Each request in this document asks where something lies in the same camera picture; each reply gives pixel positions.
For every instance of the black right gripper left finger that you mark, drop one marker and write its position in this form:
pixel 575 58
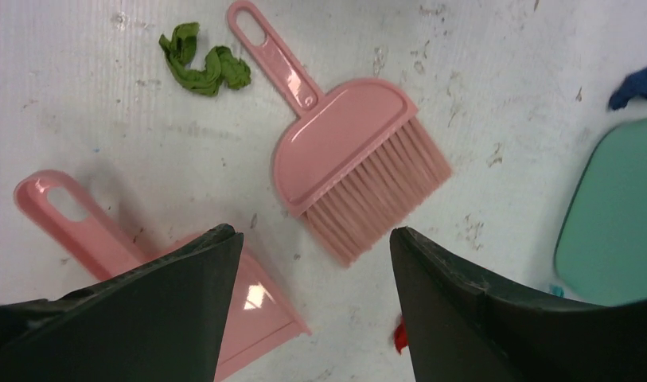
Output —
pixel 162 321

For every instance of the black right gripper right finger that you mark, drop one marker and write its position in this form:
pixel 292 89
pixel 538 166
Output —
pixel 466 323

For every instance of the pink dustpan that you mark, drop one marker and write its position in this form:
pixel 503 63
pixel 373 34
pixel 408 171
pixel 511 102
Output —
pixel 260 316

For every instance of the pink hand brush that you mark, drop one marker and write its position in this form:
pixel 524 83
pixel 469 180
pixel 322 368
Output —
pixel 356 161

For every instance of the red paper scrap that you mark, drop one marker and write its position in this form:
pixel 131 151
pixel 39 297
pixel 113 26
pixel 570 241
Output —
pixel 400 336

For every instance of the light blue paper scrap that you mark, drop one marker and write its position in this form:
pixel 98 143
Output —
pixel 556 290

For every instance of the green plastic waste bin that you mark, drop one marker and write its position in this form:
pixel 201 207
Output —
pixel 601 252

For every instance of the green paper scrap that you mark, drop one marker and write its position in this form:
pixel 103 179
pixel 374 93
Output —
pixel 221 67

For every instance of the long dark blue paper scrap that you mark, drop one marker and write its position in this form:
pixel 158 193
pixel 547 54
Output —
pixel 633 86

